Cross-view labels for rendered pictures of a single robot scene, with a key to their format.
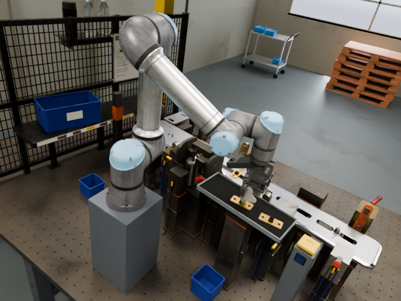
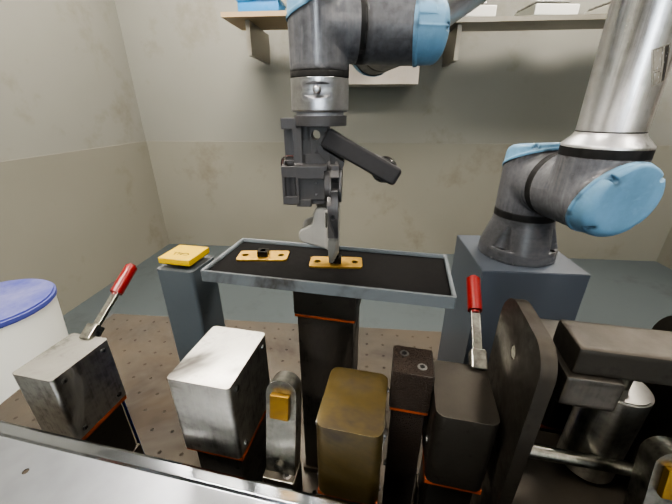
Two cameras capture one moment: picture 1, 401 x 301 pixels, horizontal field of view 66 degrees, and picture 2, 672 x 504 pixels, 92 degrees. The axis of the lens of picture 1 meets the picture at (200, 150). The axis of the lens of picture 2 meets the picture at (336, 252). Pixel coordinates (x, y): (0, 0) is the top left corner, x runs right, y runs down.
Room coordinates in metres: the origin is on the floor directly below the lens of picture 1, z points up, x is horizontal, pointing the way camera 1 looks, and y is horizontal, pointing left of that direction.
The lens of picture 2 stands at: (1.32, -0.37, 1.39)
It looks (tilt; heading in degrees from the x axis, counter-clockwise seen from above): 24 degrees down; 157
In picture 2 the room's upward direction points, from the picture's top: straight up
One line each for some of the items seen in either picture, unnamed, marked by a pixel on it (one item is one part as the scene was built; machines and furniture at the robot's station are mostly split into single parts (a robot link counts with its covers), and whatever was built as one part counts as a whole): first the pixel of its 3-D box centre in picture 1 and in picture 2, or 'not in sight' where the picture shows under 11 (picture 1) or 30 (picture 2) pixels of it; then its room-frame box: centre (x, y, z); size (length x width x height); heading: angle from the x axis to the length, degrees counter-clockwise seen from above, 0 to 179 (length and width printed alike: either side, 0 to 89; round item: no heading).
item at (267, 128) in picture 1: (267, 130); (321, 27); (0.88, -0.20, 1.48); 0.09 x 0.08 x 0.11; 73
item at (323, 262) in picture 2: (241, 201); (336, 259); (0.89, -0.18, 1.17); 0.08 x 0.04 x 0.01; 64
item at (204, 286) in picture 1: (206, 284); not in sight; (0.82, -0.12, 0.75); 0.11 x 0.10 x 0.09; 55
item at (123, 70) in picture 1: (126, 57); not in sight; (1.97, 0.57, 1.30); 0.23 x 0.02 x 0.31; 145
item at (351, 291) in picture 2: (244, 203); (329, 267); (0.89, -0.20, 1.16); 0.37 x 0.14 x 0.02; 55
